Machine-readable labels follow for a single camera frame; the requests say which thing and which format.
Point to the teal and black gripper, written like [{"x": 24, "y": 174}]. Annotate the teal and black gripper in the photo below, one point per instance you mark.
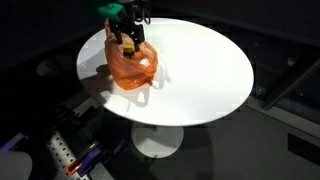
[{"x": 124, "y": 16}]

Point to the white round table base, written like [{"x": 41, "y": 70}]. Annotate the white round table base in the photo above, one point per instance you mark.
[{"x": 156, "y": 141}]

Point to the orange plastic bag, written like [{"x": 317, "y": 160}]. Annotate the orange plastic bag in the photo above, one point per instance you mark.
[{"x": 128, "y": 74}]

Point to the purple orange clamp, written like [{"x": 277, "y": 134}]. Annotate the purple orange clamp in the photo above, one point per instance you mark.
[{"x": 86, "y": 161}]

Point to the grey rounded object bottom left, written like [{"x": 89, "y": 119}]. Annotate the grey rounded object bottom left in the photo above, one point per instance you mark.
[{"x": 15, "y": 166}]

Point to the dark diagonal metal beam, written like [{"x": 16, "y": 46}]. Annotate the dark diagonal metal beam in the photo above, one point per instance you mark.
[{"x": 297, "y": 74}]

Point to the white item in bag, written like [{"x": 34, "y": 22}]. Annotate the white item in bag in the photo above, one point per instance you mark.
[{"x": 144, "y": 62}]

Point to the perforated metal plate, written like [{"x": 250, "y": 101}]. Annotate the perforated metal plate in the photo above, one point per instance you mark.
[{"x": 62, "y": 157}]

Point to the yellow and brown bottle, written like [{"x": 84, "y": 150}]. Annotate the yellow and brown bottle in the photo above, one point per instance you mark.
[{"x": 128, "y": 51}]

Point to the purple clamp at left edge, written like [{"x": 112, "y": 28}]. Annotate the purple clamp at left edge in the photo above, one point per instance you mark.
[{"x": 14, "y": 143}]

